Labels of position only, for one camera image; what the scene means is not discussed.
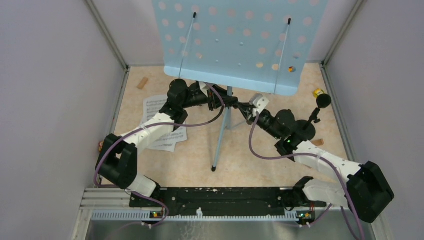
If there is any wooden block by stand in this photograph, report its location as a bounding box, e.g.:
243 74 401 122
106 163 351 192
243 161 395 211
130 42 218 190
311 138 325 147

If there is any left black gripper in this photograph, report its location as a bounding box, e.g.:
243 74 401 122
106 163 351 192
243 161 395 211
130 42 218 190
181 84 235 112

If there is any sheet music page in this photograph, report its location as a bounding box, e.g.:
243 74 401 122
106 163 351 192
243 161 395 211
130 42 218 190
137 99 188 153
140 94 188 146

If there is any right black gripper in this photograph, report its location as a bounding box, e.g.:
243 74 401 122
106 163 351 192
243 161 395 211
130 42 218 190
234 103 282 141

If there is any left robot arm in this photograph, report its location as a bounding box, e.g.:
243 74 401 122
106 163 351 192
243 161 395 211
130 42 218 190
94 78 238 207

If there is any colourful wooden toy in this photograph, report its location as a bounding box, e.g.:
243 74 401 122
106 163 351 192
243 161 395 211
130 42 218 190
288 66 296 73

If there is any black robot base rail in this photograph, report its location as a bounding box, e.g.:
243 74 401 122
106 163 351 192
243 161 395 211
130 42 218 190
129 187 327 224

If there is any black microphone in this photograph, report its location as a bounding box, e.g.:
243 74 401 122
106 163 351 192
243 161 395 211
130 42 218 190
295 93 332 140

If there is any yellow black small toy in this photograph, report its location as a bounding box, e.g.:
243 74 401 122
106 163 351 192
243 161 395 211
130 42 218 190
313 88 325 98

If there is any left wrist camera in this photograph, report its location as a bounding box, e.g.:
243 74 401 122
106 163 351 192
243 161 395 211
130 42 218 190
198 81 211 98

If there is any light blue music stand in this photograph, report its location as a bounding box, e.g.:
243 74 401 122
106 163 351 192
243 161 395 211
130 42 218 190
151 0 329 172

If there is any red owl toy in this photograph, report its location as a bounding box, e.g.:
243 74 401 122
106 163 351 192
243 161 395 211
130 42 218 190
98 141 104 152

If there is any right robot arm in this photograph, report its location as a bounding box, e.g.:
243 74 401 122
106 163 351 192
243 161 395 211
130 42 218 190
233 102 395 223

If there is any wooden block far left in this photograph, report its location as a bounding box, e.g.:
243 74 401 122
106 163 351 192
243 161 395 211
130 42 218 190
137 77 149 90

